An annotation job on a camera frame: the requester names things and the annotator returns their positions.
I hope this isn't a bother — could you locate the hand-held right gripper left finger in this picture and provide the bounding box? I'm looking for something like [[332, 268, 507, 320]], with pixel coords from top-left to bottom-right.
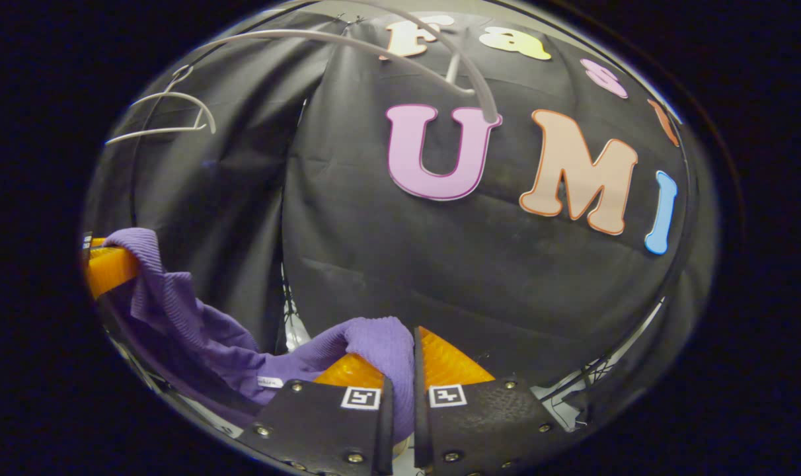
[[237, 352, 396, 476]]

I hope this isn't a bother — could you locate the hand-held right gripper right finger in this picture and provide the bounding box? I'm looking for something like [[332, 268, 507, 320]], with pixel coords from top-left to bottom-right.
[[411, 325, 574, 476]]

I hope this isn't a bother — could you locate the purple corduroy jacket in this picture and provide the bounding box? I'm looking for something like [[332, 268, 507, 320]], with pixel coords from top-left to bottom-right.
[[100, 228, 416, 444]]

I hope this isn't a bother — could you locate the white plastic hanger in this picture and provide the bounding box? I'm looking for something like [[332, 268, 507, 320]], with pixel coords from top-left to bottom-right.
[[105, 64, 217, 146], [199, 0, 504, 125]]

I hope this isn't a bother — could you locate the black backdrop cloth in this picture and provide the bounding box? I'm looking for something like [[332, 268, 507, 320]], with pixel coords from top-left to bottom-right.
[[83, 10, 718, 397]]

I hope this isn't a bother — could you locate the white cable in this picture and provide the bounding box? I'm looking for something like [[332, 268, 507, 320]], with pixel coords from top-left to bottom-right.
[[538, 297, 667, 424]]

